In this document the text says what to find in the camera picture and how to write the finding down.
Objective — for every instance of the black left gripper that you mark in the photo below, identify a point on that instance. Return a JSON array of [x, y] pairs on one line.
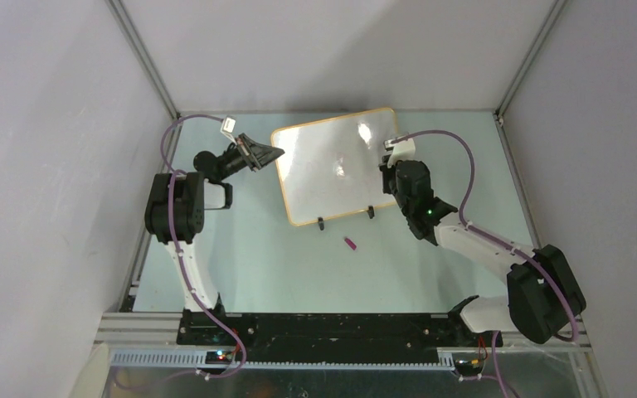
[[255, 156]]

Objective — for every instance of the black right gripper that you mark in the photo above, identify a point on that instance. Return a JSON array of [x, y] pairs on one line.
[[387, 172]]

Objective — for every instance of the yellow framed whiteboard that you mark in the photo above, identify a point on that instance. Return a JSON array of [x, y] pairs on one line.
[[330, 167]]

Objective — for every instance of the magenta marker cap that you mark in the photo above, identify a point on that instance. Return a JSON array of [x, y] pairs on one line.
[[350, 243]]

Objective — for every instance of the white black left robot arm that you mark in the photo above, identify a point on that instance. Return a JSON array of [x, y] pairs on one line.
[[178, 203]]

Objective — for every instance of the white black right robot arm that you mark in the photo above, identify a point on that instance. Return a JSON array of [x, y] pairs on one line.
[[543, 295]]

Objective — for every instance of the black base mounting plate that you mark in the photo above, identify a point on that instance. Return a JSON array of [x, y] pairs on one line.
[[355, 338]]

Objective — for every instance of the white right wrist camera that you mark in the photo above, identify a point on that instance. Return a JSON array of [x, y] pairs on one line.
[[399, 149]]

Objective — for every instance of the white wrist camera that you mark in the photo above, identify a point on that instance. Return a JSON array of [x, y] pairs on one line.
[[399, 149], [227, 128]]

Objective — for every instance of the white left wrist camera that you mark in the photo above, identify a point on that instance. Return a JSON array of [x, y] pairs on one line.
[[227, 128]]

